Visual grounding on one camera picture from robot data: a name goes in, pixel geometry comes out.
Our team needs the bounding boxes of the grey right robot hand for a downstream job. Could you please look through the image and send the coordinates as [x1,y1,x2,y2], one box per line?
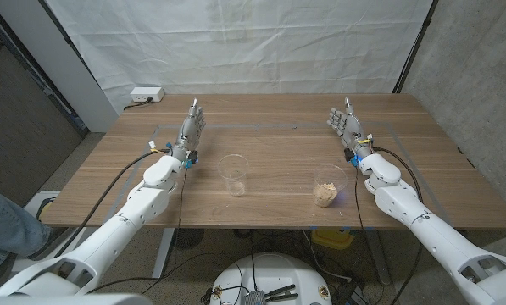
[326,97,375,158]

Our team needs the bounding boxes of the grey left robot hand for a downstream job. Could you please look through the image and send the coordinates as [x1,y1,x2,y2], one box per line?
[171,97,207,158]

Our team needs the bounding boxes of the clear plastic pouring cup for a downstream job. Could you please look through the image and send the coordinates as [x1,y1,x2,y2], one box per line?
[312,164,348,208]

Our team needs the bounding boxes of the clear plastic receiving cup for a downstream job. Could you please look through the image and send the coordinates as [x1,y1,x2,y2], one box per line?
[216,153,250,197]

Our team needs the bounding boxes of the brown sugar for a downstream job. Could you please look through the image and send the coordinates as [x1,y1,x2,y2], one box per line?
[313,182,338,208]

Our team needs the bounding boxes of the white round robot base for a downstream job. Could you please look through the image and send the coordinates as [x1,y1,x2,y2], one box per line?
[209,252,333,305]

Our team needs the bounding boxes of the white power strip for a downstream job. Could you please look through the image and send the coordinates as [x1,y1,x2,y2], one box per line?
[130,86,166,103]

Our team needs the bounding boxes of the white backdrop cloth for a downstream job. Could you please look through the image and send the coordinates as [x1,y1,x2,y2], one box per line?
[44,0,434,115]

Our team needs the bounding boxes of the black backdrop stand pole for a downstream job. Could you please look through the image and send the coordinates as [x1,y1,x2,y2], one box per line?
[392,0,440,94]
[38,0,103,92]

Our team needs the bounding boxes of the black round floor fan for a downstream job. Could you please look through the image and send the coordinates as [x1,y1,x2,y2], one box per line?
[172,228,205,251]

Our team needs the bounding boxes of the yellow box under table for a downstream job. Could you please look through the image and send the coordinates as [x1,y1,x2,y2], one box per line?
[310,228,355,250]

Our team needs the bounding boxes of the white table leg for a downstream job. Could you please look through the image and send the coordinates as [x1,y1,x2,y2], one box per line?
[151,227,176,280]

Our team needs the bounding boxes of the grey table leg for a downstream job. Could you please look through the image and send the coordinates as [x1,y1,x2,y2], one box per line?
[364,228,392,286]

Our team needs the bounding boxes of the black yellow floor pedal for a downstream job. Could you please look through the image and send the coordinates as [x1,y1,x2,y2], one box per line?
[34,197,58,224]

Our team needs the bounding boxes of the floor power strip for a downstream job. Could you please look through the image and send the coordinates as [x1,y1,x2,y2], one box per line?
[339,284,368,305]

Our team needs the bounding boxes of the white floor mat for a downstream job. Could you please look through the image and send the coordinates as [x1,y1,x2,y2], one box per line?
[8,190,88,275]

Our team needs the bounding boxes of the black pliers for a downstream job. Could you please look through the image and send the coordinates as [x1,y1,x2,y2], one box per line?
[264,284,299,302]

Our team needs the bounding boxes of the small grey metal box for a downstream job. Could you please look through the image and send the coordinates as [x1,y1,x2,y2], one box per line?
[244,290,267,305]

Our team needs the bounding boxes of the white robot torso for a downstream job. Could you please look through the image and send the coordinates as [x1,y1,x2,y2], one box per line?
[0,293,154,305]

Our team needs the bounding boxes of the person leg in jeans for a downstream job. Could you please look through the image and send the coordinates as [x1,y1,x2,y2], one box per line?
[0,175,53,279]

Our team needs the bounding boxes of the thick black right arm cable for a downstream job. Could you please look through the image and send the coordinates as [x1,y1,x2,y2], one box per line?
[371,146,424,305]

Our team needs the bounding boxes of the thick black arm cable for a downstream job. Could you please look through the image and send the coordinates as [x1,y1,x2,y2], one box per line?
[371,146,424,305]
[53,148,171,258]

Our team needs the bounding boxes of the black power strip cord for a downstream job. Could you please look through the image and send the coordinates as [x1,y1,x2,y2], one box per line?
[123,97,154,111]

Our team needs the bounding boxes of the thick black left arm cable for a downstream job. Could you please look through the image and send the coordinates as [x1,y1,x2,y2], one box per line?
[53,148,171,258]

